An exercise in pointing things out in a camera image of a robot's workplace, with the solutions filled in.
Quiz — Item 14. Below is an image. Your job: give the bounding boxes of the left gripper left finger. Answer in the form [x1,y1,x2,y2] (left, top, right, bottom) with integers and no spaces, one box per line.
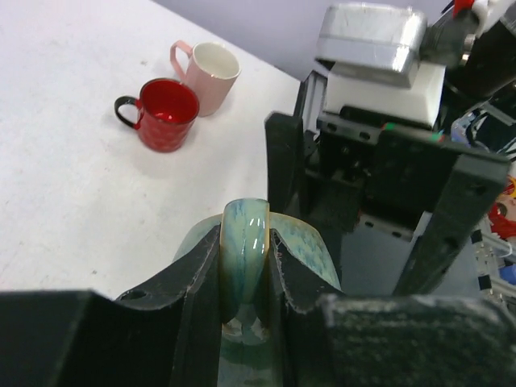
[1,227,221,386]

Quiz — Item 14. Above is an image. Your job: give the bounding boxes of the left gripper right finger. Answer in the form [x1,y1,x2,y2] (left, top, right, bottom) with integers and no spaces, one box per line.
[268,231,515,386]

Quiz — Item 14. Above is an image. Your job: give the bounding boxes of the pink faceted mug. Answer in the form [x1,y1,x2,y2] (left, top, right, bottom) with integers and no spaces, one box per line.
[169,40,241,117]

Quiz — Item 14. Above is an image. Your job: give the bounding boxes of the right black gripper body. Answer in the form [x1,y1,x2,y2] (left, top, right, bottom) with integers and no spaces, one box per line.
[298,69,464,230]

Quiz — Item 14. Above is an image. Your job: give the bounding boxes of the teal glazed mug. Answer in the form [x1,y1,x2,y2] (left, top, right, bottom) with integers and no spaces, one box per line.
[175,198,341,386]

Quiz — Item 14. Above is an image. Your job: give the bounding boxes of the red mug black handle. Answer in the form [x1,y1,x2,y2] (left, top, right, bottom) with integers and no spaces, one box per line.
[114,78,200,152]

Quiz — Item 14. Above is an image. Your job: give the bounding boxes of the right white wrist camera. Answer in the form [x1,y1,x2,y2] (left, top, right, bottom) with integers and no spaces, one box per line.
[315,2,445,127]

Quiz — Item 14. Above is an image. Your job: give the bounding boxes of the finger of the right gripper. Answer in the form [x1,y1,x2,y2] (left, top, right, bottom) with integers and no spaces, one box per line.
[393,140,510,295]
[264,112,306,218]

